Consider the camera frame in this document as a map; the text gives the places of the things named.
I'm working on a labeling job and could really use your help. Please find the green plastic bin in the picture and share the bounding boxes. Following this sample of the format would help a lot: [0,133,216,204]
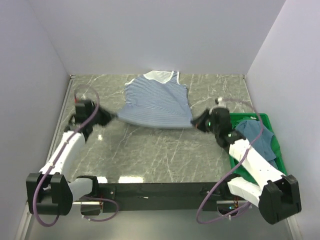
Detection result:
[230,113,287,174]

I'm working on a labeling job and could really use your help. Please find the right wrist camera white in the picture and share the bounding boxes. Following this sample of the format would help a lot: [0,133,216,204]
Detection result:
[214,97,226,108]

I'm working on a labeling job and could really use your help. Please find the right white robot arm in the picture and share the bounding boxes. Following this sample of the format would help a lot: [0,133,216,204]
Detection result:
[191,107,302,225]

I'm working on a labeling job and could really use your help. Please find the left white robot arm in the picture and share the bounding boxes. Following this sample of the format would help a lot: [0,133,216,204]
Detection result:
[26,99,116,216]

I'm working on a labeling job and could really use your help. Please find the blue white striped tank top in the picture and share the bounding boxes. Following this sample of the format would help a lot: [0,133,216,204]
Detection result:
[117,70,193,129]

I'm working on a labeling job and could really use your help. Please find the green tank top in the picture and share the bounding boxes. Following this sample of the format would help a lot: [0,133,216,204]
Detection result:
[256,126,281,162]

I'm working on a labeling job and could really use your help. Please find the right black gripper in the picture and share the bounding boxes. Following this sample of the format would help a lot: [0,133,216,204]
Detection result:
[190,108,220,136]

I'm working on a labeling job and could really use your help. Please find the light blue tank top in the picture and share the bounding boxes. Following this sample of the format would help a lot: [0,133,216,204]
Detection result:
[234,119,278,168]

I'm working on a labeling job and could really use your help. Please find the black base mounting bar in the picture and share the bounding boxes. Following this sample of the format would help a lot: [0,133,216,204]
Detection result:
[98,182,216,211]

